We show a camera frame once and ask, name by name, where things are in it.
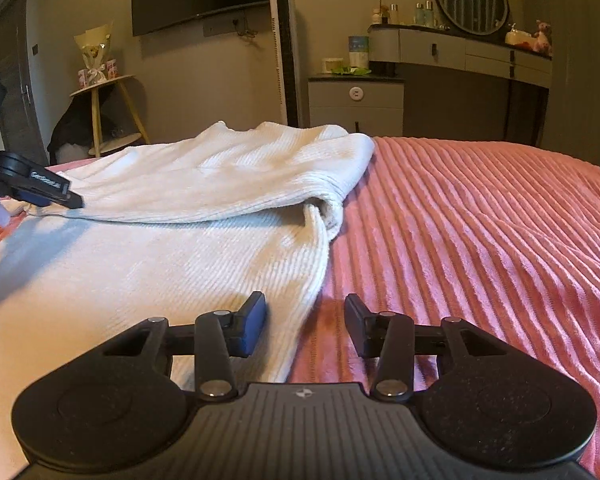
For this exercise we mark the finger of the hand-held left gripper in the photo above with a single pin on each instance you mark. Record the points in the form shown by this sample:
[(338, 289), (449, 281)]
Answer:
[(40, 185)]

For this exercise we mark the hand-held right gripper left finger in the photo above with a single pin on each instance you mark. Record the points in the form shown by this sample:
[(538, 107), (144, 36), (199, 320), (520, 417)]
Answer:
[(252, 327)]

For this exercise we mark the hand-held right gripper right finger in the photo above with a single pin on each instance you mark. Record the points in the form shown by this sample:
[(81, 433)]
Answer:
[(356, 327)]

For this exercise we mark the white ribbed knit sweater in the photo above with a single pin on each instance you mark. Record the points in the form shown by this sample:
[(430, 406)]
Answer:
[(170, 230)]

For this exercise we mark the black clothes pile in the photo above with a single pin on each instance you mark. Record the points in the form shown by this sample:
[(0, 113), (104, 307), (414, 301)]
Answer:
[(75, 130)]

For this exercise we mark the dark wooden door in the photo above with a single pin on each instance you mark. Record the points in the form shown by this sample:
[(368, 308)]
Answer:
[(17, 85)]

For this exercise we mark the round wooden side table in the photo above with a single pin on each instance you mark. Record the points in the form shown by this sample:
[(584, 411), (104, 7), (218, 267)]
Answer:
[(107, 110)]

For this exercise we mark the cream flower bouquet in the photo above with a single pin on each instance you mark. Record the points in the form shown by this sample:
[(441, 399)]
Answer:
[(95, 55)]

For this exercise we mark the pink gift box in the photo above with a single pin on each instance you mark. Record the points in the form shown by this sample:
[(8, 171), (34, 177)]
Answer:
[(112, 67)]

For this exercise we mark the pink striped blanket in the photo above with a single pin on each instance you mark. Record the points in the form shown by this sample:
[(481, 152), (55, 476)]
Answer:
[(470, 240)]

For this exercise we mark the grey nightstand cabinet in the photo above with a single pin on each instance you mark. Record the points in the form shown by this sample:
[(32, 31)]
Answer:
[(355, 100)]

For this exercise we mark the green leafy item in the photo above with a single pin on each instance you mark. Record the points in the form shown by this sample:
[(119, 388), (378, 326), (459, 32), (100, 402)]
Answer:
[(352, 71)]

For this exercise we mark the white tower fan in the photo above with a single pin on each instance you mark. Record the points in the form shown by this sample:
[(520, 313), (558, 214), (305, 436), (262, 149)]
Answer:
[(285, 55)]

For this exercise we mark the pale blue canister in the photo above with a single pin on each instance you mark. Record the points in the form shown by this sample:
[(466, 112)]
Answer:
[(358, 51)]

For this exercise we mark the grey vanity dresser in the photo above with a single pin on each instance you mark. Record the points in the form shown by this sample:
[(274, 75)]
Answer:
[(470, 55)]

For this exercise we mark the reed diffuser bottle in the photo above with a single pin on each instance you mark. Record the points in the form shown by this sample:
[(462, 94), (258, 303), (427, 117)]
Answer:
[(378, 14)]

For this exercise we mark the cream tissue holder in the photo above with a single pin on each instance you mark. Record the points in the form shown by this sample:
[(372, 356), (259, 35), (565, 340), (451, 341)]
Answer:
[(517, 36)]

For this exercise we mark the pink plush toy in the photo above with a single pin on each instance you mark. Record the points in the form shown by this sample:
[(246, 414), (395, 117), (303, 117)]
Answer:
[(542, 37)]

